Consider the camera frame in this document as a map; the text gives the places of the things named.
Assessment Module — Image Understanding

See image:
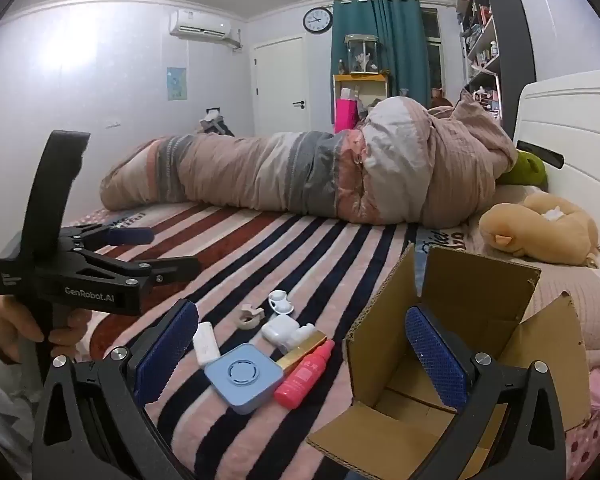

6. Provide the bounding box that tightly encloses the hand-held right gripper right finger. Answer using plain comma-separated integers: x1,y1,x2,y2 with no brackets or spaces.
404,305,567,480

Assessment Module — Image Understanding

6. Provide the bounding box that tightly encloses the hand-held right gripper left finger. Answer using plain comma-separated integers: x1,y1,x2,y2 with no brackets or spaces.
30,299,201,480

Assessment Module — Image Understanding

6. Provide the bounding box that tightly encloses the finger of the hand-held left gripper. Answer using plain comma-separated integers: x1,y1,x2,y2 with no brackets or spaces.
76,249,201,287
61,225,155,252

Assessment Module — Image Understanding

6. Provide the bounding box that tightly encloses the person's left hand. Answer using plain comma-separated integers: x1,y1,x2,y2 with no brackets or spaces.
0,294,93,363

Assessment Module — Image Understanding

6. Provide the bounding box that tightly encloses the white rectangular case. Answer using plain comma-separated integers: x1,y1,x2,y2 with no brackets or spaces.
192,322,221,367

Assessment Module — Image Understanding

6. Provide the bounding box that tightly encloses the blue square device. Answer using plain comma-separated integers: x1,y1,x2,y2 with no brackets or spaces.
204,344,285,415

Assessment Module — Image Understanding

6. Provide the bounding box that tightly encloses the brown cardboard box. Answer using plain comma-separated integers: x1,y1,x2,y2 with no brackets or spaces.
306,242,593,480

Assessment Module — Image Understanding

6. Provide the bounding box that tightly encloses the small tape dispenser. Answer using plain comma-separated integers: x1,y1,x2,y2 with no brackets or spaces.
238,305,266,330

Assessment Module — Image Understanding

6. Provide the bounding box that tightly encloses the striped bed sheet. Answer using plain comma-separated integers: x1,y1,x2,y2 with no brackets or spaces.
62,200,481,480

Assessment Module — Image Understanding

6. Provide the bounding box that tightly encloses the small white cup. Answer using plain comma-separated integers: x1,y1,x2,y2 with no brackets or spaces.
269,291,295,315

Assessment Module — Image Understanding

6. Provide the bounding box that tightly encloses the white earbuds case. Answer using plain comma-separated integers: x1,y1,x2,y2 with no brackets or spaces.
261,315,294,344

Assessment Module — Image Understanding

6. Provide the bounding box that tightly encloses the gold tube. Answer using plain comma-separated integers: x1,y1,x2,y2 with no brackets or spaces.
275,331,328,367

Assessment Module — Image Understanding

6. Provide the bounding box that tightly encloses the pink bottle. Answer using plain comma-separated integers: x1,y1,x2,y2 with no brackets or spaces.
274,339,336,408

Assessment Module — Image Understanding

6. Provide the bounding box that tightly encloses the pink grey duvet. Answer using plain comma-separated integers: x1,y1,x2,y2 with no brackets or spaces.
100,91,518,228

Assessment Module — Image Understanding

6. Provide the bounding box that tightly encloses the yellow plush toy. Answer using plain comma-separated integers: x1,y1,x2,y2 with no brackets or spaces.
479,194,600,267

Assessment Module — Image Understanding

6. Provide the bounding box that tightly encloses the white door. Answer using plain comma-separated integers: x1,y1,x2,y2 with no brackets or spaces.
252,35,312,136

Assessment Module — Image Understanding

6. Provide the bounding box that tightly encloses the green plush toy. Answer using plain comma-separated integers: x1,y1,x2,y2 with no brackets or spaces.
495,150,548,186

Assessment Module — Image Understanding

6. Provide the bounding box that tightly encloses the white air conditioner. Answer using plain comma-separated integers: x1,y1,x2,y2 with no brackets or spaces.
169,9,243,51

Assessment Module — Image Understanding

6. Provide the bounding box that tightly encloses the pink bag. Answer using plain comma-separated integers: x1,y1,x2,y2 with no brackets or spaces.
335,99,358,133

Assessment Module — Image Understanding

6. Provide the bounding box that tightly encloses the yellow cabinet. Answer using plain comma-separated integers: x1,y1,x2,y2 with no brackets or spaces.
333,73,390,126

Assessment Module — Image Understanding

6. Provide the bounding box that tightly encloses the white headboard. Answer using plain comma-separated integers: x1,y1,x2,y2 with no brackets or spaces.
512,67,600,281

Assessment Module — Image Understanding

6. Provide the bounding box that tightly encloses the glass display case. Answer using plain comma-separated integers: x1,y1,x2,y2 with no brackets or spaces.
345,34,381,75

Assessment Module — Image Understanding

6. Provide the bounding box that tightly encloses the teal curtain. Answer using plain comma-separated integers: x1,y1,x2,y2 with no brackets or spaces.
332,0,426,98

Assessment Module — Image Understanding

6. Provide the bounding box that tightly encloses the window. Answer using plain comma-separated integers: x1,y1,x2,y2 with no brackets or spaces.
420,7,443,96

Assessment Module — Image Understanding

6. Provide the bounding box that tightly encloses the dark bookshelf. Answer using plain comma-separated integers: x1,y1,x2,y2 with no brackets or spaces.
457,0,538,136

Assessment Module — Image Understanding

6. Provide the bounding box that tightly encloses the blue wall poster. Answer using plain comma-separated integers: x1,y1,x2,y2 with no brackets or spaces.
167,66,188,101

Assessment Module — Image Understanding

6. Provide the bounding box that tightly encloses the round wall clock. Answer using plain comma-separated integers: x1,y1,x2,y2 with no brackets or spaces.
302,7,334,34

